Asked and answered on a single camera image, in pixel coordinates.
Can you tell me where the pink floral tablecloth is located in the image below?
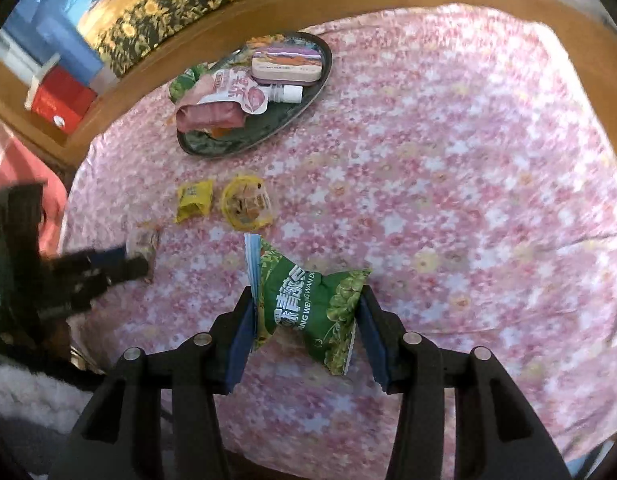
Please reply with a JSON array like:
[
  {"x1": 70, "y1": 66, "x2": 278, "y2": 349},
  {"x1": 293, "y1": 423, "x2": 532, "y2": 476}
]
[{"x1": 58, "y1": 4, "x2": 617, "y2": 471}]

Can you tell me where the green pea snack packet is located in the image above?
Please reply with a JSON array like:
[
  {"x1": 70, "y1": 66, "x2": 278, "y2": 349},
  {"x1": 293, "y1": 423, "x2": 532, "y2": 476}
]
[
  {"x1": 168, "y1": 64, "x2": 212, "y2": 103},
  {"x1": 253, "y1": 237, "x2": 373, "y2": 377}
]

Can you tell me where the sunflower field painting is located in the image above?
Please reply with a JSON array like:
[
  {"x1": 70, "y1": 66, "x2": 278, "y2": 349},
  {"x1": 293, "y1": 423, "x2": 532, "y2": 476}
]
[{"x1": 78, "y1": 0, "x2": 404, "y2": 78}]

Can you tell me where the blue glass window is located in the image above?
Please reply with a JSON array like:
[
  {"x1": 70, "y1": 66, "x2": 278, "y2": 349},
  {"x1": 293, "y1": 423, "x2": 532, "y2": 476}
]
[{"x1": 0, "y1": 0, "x2": 154, "y2": 91}]

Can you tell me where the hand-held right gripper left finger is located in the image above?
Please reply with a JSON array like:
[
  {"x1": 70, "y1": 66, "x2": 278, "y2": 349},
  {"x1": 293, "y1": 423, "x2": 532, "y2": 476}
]
[{"x1": 48, "y1": 285, "x2": 259, "y2": 480}]

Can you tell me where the patterned ceramic plate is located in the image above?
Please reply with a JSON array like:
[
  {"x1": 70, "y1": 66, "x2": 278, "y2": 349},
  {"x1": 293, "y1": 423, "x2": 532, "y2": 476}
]
[{"x1": 176, "y1": 31, "x2": 334, "y2": 158}]

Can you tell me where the red box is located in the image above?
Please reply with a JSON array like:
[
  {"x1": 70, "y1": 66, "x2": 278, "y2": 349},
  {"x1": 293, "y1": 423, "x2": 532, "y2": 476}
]
[{"x1": 24, "y1": 62, "x2": 98, "y2": 135}]

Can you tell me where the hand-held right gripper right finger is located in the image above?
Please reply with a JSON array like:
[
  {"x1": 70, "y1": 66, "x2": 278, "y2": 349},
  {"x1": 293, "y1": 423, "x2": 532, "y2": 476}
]
[{"x1": 356, "y1": 285, "x2": 572, "y2": 480}]

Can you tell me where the small yellow snack packet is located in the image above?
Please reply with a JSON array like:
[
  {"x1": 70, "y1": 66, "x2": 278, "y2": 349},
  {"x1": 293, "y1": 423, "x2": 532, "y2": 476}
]
[{"x1": 176, "y1": 180, "x2": 215, "y2": 225}]

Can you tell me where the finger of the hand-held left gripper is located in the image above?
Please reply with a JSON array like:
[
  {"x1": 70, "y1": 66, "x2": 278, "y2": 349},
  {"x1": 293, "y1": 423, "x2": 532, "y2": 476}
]
[
  {"x1": 56, "y1": 246, "x2": 129, "y2": 275},
  {"x1": 83, "y1": 255, "x2": 154, "y2": 301}
]

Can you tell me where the red white cloth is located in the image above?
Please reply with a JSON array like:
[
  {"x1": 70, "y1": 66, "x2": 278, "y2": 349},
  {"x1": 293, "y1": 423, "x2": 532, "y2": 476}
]
[{"x1": 0, "y1": 125, "x2": 69, "y2": 256}]

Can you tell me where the purple tin box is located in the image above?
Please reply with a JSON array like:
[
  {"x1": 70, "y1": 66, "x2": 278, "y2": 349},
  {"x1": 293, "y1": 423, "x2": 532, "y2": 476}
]
[{"x1": 251, "y1": 46, "x2": 323, "y2": 84}]

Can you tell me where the yellow jelly cup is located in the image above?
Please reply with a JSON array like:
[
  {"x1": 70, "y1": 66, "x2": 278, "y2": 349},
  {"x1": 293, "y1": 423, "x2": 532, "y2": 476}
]
[{"x1": 222, "y1": 175, "x2": 274, "y2": 232}]

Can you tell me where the white fluffy rug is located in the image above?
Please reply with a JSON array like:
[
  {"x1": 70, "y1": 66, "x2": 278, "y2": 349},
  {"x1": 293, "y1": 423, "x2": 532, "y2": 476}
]
[{"x1": 0, "y1": 360, "x2": 99, "y2": 421}]

